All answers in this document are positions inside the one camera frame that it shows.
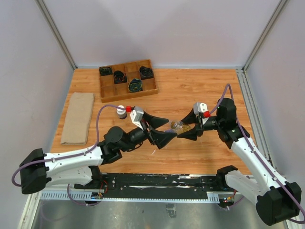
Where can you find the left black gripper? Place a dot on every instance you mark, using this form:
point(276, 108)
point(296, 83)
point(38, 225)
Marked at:
point(156, 137)

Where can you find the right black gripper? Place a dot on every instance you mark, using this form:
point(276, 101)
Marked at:
point(190, 119)

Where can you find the blue weekly pill organizer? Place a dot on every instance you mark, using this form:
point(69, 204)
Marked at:
point(169, 130)

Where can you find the clear jar of yellow pills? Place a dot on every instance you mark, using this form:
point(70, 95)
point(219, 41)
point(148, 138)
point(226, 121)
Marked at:
point(179, 127)

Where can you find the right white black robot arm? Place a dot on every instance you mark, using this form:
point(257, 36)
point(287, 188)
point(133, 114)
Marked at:
point(274, 198)

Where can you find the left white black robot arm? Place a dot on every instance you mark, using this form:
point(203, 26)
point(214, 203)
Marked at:
point(81, 167)

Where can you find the brown bottle with white cap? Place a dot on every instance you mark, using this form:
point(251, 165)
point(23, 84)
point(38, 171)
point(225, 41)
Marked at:
point(121, 112)

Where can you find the wooden compartment tray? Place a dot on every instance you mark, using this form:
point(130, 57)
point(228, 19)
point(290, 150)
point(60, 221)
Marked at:
point(127, 80)

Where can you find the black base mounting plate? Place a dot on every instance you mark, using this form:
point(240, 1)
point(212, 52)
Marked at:
point(156, 186)

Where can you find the folded beige cloth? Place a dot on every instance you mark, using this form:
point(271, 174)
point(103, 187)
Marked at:
point(77, 119)

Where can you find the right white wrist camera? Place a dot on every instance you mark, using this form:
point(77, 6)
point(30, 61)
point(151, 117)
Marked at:
point(200, 108)

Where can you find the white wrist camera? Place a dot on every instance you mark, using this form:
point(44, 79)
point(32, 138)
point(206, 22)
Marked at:
point(200, 108)
point(136, 116)

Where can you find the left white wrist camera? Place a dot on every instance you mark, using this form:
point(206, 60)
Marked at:
point(136, 116)

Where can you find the grey slotted cable duct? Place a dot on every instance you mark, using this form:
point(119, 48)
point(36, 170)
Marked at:
point(91, 196)

